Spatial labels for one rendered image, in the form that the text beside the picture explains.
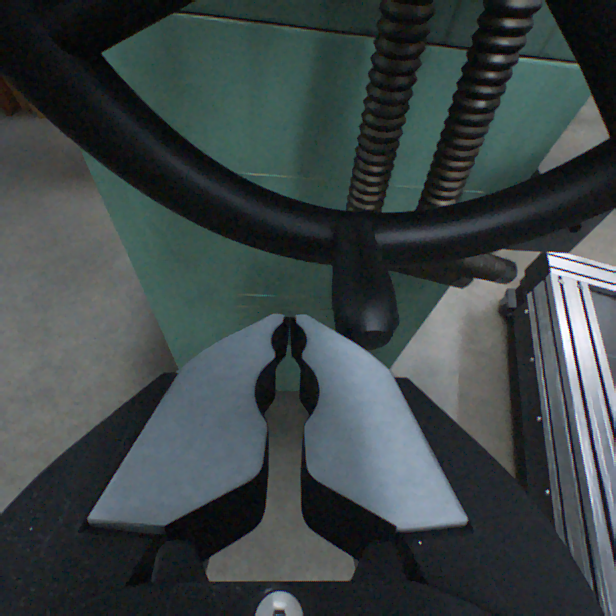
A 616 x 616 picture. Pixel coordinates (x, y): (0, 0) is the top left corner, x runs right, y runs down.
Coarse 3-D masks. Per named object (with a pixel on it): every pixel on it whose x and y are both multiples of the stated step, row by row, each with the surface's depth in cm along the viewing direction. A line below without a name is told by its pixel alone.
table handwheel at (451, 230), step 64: (0, 0) 9; (64, 0) 9; (128, 0) 9; (192, 0) 10; (576, 0) 10; (0, 64) 10; (64, 64) 10; (64, 128) 11; (128, 128) 12; (192, 192) 14; (256, 192) 15; (512, 192) 16; (576, 192) 15; (320, 256) 17; (384, 256) 17; (448, 256) 17
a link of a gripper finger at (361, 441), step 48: (336, 336) 11; (336, 384) 9; (384, 384) 9; (336, 432) 7; (384, 432) 8; (336, 480) 6; (384, 480) 6; (432, 480) 7; (336, 528) 7; (384, 528) 6; (432, 528) 6
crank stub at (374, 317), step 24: (336, 240) 15; (360, 240) 14; (336, 264) 14; (360, 264) 13; (384, 264) 14; (336, 288) 13; (360, 288) 13; (384, 288) 13; (336, 312) 13; (360, 312) 12; (384, 312) 12; (360, 336) 12; (384, 336) 12
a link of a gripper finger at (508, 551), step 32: (416, 416) 8; (448, 416) 8; (448, 448) 7; (480, 448) 7; (448, 480) 7; (480, 480) 7; (512, 480) 7; (480, 512) 6; (512, 512) 6; (416, 544) 6; (448, 544) 6; (480, 544) 6; (512, 544) 6; (544, 544) 6; (416, 576) 6; (448, 576) 5; (480, 576) 5; (512, 576) 5; (544, 576) 5; (576, 576) 5; (512, 608) 5; (544, 608) 5; (576, 608) 5
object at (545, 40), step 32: (224, 0) 23; (256, 0) 24; (288, 0) 24; (320, 0) 24; (352, 0) 24; (448, 0) 24; (544, 0) 24; (352, 32) 25; (448, 32) 25; (544, 32) 26
